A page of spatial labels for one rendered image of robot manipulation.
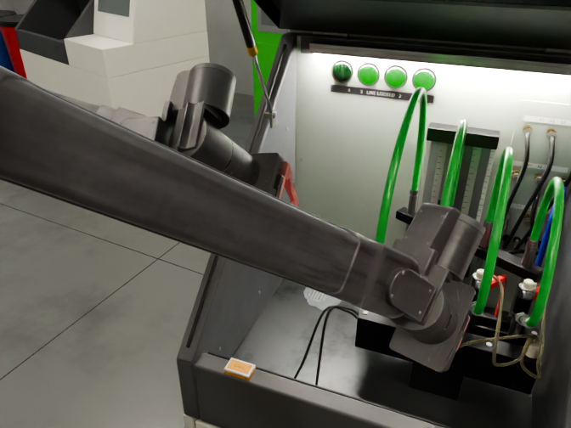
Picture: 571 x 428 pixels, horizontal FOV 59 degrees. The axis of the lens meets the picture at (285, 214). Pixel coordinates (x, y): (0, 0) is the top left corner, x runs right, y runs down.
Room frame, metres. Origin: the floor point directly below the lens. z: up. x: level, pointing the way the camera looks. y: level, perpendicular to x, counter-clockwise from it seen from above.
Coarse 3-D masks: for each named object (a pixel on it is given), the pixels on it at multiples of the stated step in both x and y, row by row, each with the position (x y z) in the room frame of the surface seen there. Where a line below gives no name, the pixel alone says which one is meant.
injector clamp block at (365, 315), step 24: (360, 312) 0.80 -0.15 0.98; (360, 336) 0.78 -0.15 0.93; (384, 336) 0.76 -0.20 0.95; (480, 336) 0.72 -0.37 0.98; (408, 360) 0.74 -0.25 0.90; (456, 360) 0.70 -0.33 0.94; (480, 360) 0.69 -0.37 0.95; (504, 360) 0.68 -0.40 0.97; (528, 360) 0.66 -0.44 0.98; (432, 384) 0.72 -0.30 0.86; (456, 384) 0.70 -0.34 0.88; (504, 384) 0.67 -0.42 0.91; (528, 384) 0.66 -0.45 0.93
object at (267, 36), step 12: (252, 0) 3.93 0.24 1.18; (252, 12) 3.94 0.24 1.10; (252, 24) 3.94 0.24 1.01; (264, 24) 3.87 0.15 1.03; (264, 36) 3.88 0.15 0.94; (276, 36) 3.82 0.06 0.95; (264, 48) 3.87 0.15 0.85; (276, 48) 3.81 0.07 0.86; (252, 60) 3.94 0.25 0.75; (264, 60) 3.87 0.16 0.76; (264, 72) 3.88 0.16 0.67
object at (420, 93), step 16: (416, 96) 0.81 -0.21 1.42; (400, 128) 0.74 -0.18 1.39; (400, 144) 0.72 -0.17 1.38; (416, 144) 0.98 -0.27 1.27; (416, 160) 0.98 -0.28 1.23; (416, 176) 0.98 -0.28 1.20; (384, 192) 0.67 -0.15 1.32; (416, 192) 0.98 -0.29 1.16; (384, 208) 0.65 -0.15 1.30; (384, 224) 0.64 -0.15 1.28; (384, 240) 0.64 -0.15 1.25
